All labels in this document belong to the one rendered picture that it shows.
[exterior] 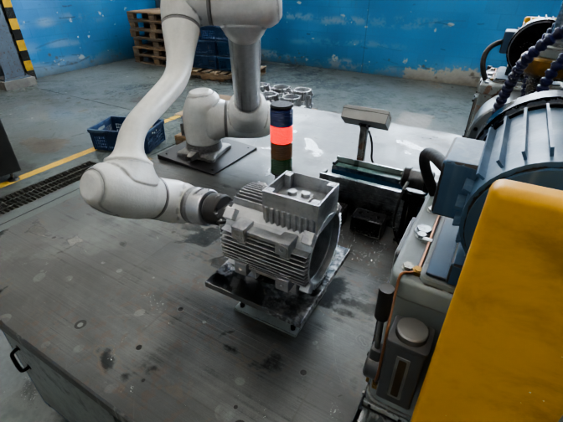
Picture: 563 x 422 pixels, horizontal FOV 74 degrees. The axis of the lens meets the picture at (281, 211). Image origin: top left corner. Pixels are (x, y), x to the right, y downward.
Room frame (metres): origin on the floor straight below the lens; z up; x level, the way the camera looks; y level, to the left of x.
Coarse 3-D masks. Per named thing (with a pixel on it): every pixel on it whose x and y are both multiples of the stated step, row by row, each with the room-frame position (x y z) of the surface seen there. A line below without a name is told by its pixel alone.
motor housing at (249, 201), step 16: (240, 192) 0.69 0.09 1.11; (256, 192) 0.69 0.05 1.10; (240, 208) 0.66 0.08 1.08; (256, 208) 0.65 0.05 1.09; (256, 224) 0.62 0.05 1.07; (272, 224) 0.61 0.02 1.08; (336, 224) 0.68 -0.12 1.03; (224, 240) 0.63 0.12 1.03; (256, 240) 0.59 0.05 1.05; (272, 240) 0.57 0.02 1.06; (320, 240) 0.69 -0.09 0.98; (336, 240) 0.68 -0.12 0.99; (240, 256) 0.61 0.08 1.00; (256, 256) 0.59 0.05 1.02; (272, 256) 0.57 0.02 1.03; (304, 256) 0.54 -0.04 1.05; (320, 256) 0.66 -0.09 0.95; (256, 272) 0.59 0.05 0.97; (272, 272) 0.57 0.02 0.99; (288, 272) 0.55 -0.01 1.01; (304, 272) 0.54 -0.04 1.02; (320, 272) 0.62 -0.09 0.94
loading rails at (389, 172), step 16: (336, 160) 1.23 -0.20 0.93; (352, 160) 1.22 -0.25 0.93; (320, 176) 1.12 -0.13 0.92; (336, 176) 1.10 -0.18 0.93; (352, 176) 1.18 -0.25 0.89; (368, 176) 1.15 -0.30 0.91; (384, 176) 1.13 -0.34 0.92; (400, 176) 1.13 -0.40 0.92; (352, 192) 1.06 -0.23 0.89; (368, 192) 1.04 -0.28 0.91; (384, 192) 1.01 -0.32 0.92; (400, 192) 0.99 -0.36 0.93; (352, 208) 1.06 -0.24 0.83; (368, 208) 1.03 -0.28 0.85; (384, 208) 1.01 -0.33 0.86; (400, 208) 0.98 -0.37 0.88
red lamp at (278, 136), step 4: (272, 128) 0.92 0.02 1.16; (276, 128) 0.91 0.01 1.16; (280, 128) 0.91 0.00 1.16; (284, 128) 0.91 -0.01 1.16; (288, 128) 0.92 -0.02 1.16; (292, 128) 0.94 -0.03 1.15; (272, 132) 0.92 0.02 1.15; (276, 132) 0.91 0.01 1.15; (280, 132) 0.91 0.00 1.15; (284, 132) 0.91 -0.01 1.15; (288, 132) 0.92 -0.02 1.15; (292, 132) 0.94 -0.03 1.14; (272, 136) 0.92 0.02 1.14; (276, 136) 0.91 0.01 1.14; (280, 136) 0.91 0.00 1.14; (284, 136) 0.91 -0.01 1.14; (288, 136) 0.92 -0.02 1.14; (292, 136) 0.94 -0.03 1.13; (272, 140) 0.92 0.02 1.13; (276, 140) 0.91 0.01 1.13; (280, 140) 0.91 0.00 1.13; (284, 140) 0.91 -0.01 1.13; (288, 140) 0.92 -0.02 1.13; (292, 140) 0.94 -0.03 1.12; (280, 144) 0.91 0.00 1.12; (284, 144) 0.91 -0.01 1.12
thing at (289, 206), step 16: (288, 176) 0.69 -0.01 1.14; (304, 176) 0.69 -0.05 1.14; (272, 192) 0.63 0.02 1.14; (288, 192) 0.64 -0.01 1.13; (304, 192) 0.64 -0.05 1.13; (320, 192) 0.67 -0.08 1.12; (336, 192) 0.64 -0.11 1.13; (272, 208) 0.61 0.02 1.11; (288, 208) 0.60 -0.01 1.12; (304, 208) 0.58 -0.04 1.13; (320, 208) 0.58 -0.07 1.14; (336, 208) 0.65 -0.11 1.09; (288, 224) 0.60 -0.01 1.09; (304, 224) 0.58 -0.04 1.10; (320, 224) 0.58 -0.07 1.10
